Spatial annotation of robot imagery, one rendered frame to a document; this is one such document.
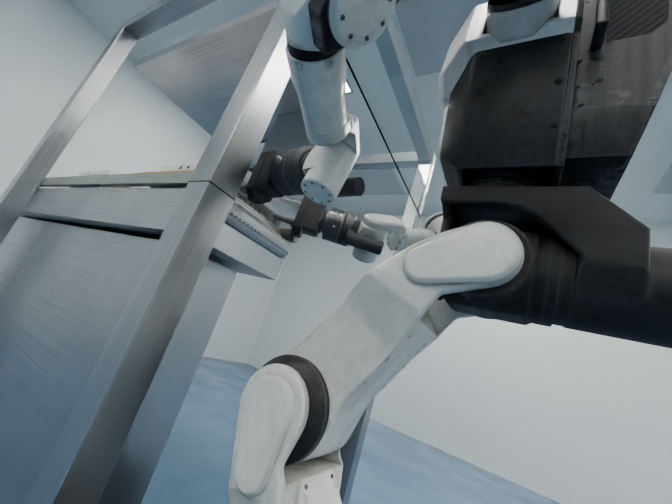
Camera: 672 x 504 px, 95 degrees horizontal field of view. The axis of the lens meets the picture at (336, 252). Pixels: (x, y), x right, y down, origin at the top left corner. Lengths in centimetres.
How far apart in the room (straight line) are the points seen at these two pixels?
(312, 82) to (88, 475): 58
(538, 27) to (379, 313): 45
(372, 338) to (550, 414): 369
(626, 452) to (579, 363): 77
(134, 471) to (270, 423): 49
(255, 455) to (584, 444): 380
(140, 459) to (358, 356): 59
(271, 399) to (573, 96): 56
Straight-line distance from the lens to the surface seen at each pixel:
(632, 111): 52
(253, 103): 65
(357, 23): 38
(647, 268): 46
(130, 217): 86
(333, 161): 53
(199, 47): 107
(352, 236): 75
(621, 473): 416
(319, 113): 45
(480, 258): 42
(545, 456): 410
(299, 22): 40
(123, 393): 56
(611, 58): 58
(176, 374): 85
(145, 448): 90
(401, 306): 43
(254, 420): 48
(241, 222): 70
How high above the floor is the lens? 69
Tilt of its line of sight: 16 degrees up
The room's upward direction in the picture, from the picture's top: 18 degrees clockwise
